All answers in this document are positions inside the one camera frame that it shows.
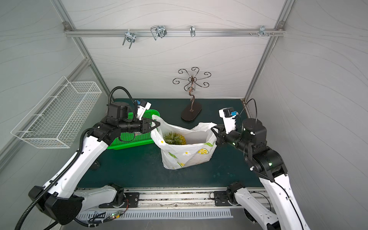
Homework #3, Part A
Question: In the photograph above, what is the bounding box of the bronze scroll hanger stand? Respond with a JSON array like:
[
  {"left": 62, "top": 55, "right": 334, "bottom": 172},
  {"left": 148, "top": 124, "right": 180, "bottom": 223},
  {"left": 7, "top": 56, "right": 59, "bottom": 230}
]
[{"left": 172, "top": 67, "right": 212, "bottom": 122}]

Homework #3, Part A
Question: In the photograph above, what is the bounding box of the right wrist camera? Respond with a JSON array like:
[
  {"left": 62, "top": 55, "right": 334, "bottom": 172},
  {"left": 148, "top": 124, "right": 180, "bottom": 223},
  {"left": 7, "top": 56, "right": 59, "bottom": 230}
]
[{"left": 218, "top": 107, "right": 238, "bottom": 134}]

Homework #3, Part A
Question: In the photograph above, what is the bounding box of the pineapple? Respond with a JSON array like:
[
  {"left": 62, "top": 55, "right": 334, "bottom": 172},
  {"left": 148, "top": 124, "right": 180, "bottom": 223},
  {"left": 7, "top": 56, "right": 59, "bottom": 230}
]
[{"left": 163, "top": 132, "right": 186, "bottom": 145}]

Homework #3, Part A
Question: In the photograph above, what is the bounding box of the black corrugated cable hose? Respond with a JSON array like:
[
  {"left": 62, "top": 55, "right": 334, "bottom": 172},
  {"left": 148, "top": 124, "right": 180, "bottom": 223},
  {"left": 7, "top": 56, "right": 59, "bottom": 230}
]
[{"left": 14, "top": 86, "right": 139, "bottom": 230}]

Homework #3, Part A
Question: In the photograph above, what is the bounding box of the white vented cable duct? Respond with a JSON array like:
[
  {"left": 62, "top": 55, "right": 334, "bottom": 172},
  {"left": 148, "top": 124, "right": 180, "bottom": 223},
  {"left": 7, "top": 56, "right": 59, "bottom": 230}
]
[{"left": 77, "top": 209, "right": 233, "bottom": 222}]

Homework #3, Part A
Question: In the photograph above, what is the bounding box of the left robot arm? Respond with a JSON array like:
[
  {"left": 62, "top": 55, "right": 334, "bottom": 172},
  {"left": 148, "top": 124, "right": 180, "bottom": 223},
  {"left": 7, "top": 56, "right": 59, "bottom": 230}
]
[{"left": 21, "top": 101, "right": 160, "bottom": 226}]

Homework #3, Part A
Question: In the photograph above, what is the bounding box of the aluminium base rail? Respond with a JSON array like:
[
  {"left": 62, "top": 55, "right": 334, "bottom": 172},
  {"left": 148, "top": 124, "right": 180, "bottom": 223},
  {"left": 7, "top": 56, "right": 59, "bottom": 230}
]
[{"left": 57, "top": 187, "right": 288, "bottom": 212}]

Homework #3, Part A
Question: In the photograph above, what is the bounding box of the left controller board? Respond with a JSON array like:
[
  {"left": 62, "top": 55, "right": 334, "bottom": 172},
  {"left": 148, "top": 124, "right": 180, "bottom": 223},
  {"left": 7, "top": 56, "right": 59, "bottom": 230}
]
[{"left": 108, "top": 211, "right": 124, "bottom": 219}]

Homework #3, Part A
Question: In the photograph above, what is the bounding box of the aluminium cross rail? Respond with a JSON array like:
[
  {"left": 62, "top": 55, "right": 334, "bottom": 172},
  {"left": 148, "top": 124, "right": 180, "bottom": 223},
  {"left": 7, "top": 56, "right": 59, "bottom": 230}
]
[{"left": 64, "top": 27, "right": 286, "bottom": 38}]

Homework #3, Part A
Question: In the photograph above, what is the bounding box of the white plastic bag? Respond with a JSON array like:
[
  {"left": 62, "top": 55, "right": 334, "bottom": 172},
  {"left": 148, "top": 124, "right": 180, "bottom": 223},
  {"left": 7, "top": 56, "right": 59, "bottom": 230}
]
[{"left": 150, "top": 115, "right": 217, "bottom": 170}]

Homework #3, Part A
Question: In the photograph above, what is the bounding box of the green plastic basket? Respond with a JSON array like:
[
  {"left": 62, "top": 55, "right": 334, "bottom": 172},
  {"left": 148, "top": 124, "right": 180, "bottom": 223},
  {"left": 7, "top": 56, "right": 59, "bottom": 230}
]
[{"left": 107, "top": 109, "right": 161, "bottom": 150}]

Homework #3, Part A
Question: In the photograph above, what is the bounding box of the right metal hook clamp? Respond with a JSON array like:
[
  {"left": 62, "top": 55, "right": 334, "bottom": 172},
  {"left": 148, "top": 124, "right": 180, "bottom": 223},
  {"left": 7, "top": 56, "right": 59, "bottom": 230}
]
[{"left": 249, "top": 25, "right": 275, "bottom": 37}]

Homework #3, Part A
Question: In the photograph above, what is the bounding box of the small metal bracket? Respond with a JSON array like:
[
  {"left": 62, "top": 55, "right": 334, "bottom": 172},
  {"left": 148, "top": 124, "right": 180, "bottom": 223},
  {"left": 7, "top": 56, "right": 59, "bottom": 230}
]
[{"left": 189, "top": 25, "right": 196, "bottom": 37}]

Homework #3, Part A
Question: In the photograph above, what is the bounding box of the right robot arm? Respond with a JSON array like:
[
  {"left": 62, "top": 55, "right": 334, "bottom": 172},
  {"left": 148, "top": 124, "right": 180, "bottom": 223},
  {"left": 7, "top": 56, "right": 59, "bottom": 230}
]
[{"left": 211, "top": 118, "right": 309, "bottom": 230}]

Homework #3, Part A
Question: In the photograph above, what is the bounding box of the white wire basket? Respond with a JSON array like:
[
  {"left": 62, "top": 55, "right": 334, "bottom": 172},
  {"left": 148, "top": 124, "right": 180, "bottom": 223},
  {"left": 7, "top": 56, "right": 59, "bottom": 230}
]
[{"left": 11, "top": 76, "right": 102, "bottom": 149}]

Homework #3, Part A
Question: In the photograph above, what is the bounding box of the metal U-bolt clamp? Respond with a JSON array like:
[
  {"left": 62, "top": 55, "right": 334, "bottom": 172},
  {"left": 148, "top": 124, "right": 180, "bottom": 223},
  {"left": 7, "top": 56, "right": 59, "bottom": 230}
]
[{"left": 122, "top": 31, "right": 136, "bottom": 49}]

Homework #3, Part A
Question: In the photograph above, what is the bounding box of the green table mat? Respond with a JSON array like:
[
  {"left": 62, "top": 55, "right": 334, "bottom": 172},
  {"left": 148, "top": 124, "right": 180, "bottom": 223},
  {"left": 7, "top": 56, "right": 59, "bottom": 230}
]
[{"left": 79, "top": 99, "right": 262, "bottom": 188}]

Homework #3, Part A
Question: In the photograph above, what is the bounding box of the metal U-bolt hook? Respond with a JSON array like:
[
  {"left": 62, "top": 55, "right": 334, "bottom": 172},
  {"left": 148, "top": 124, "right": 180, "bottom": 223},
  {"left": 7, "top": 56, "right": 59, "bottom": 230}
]
[{"left": 150, "top": 25, "right": 167, "bottom": 40}]

